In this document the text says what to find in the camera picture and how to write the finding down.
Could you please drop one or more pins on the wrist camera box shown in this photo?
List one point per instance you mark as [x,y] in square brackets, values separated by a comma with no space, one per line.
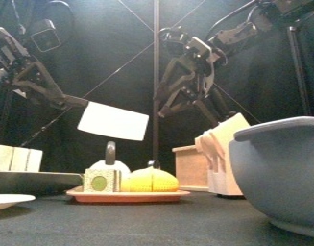
[46,36]
[176,40]

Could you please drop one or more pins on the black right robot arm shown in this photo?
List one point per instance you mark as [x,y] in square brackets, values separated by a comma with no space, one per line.
[267,16]

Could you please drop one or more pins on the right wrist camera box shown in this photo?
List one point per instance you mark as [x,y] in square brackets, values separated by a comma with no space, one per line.
[176,40]

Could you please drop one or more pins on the grey metal tray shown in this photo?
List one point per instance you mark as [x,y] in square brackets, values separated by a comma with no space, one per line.
[32,182]

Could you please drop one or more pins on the white plate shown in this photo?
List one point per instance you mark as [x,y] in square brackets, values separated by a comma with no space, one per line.
[7,201]

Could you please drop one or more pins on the vertical metal frame pole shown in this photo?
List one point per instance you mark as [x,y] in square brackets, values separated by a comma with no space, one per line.
[156,80]

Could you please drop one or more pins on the light wooden box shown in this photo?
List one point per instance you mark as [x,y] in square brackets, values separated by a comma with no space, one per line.
[192,168]

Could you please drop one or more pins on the slanted metal frame post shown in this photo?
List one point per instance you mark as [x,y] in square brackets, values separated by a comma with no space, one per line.
[299,70]

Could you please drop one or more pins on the white wooden block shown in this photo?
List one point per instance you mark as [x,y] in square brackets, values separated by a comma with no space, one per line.
[34,160]
[19,159]
[2,157]

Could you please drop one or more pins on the blue grey plastic bowl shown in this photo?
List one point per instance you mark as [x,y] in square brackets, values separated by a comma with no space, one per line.
[279,173]

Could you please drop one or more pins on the yellow toy fruit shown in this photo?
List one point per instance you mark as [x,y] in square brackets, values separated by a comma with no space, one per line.
[153,181]

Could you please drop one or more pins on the kiwi print wooden cube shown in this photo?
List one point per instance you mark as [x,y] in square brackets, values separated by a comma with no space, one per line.
[99,182]

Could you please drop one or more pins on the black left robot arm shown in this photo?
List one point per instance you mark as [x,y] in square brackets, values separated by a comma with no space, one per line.
[0,9]

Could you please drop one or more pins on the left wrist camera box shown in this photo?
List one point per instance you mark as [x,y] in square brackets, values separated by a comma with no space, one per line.
[46,36]

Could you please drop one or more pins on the small black knob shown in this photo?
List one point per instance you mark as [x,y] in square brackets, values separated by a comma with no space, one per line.
[154,164]

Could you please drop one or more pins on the cream wooden knife block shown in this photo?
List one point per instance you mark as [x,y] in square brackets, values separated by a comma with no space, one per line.
[225,153]

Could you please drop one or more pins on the orange plastic tray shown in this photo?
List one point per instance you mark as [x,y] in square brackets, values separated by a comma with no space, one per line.
[125,196]

